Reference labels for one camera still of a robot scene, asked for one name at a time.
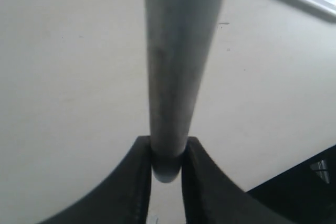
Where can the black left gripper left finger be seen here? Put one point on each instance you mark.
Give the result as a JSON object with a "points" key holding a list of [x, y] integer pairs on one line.
{"points": [[123, 197]]}

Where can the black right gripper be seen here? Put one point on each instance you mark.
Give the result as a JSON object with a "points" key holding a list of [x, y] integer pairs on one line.
{"points": [[304, 193]]}

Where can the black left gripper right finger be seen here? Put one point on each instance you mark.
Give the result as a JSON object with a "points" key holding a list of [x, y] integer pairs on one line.
{"points": [[209, 196]]}

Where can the wooden drumstick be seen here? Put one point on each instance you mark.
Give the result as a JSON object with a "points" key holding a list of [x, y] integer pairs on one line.
{"points": [[178, 38]]}

